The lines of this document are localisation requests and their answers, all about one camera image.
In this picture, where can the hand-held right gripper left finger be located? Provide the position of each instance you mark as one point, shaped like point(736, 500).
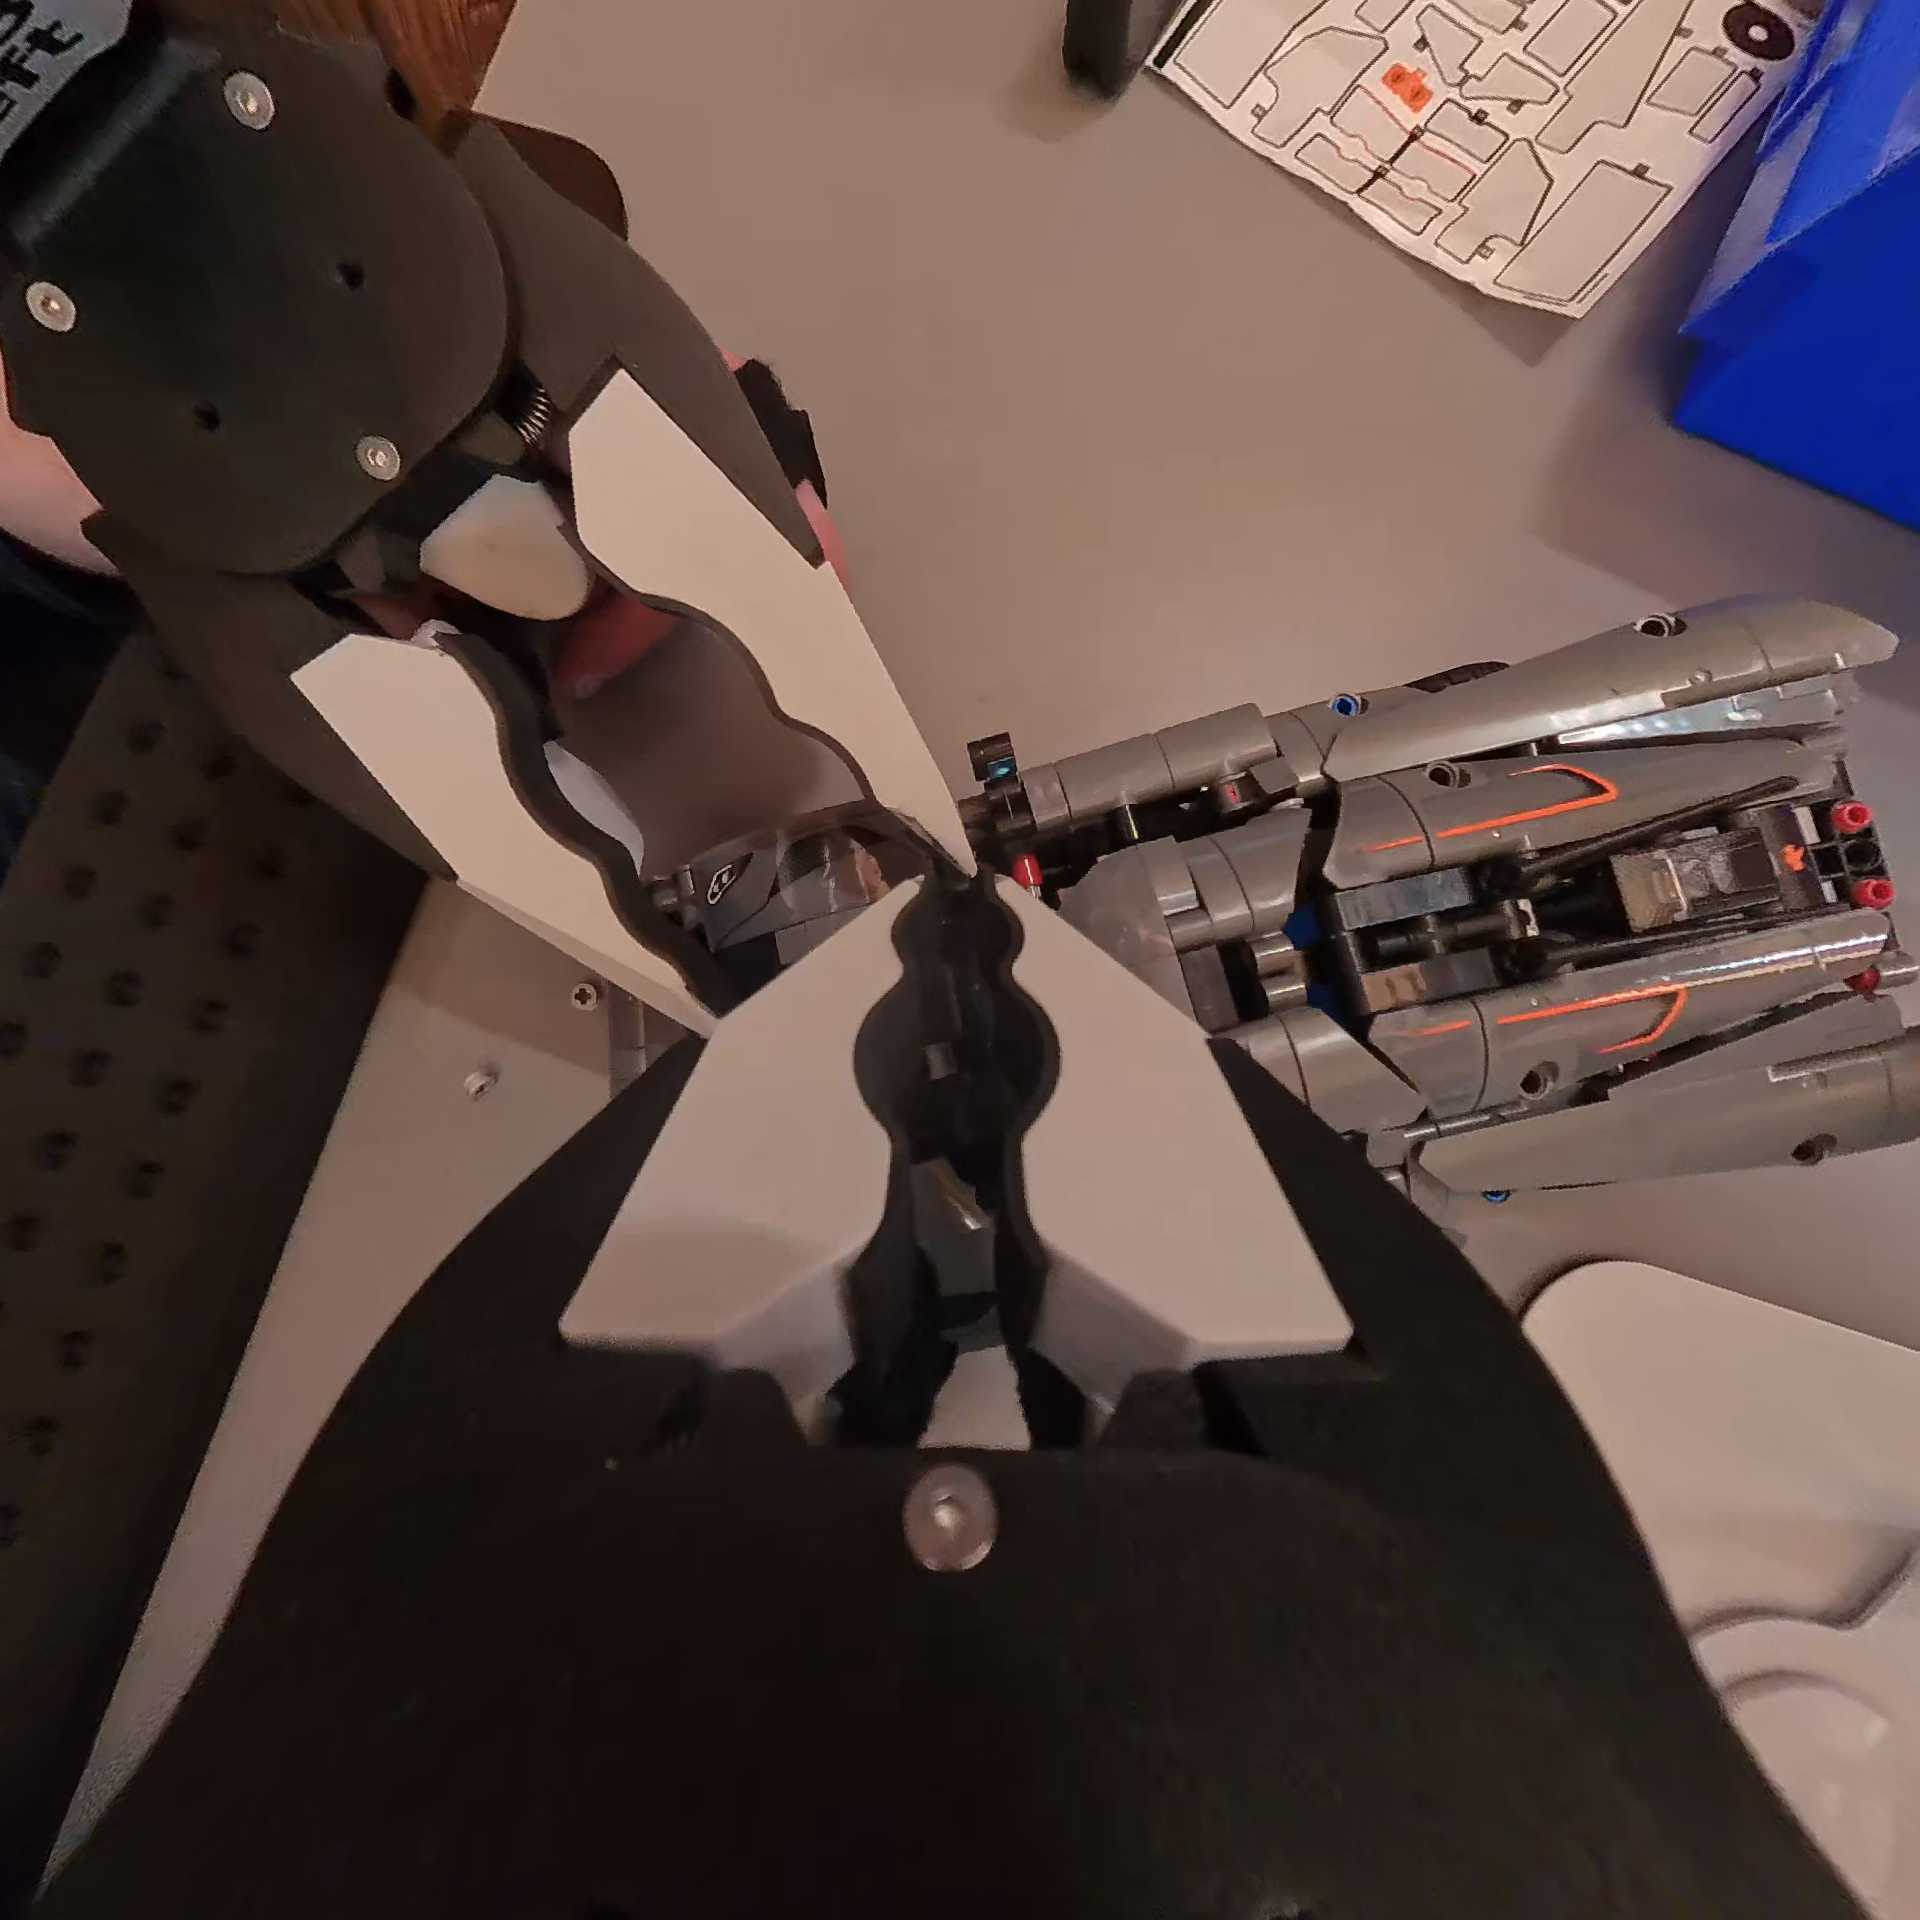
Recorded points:
point(720, 1200)

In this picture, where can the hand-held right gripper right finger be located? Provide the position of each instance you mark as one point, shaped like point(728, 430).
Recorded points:
point(1185, 1200)

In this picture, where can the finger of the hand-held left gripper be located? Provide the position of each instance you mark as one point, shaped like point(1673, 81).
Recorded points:
point(450, 780)
point(720, 556)

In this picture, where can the dark grey lego fender piece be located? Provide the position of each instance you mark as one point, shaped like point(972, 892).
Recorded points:
point(780, 877)

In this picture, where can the grey lego car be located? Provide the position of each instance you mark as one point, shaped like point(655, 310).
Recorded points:
point(1500, 961)

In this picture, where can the lego sticker sheet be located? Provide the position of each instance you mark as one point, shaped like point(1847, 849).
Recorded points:
point(1590, 224)

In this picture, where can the person's left hand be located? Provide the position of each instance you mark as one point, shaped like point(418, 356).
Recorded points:
point(608, 652)

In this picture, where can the wooden pillar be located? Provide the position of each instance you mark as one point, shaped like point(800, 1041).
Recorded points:
point(450, 43)

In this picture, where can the black perforated chair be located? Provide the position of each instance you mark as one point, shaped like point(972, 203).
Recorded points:
point(150, 1050)

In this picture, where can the white book stand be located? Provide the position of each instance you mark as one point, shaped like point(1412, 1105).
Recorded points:
point(1724, 1424)

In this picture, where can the black rectangular case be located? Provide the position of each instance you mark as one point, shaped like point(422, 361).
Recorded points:
point(1110, 43)

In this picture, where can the blue storage bin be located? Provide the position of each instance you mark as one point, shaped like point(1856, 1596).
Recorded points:
point(1828, 374)

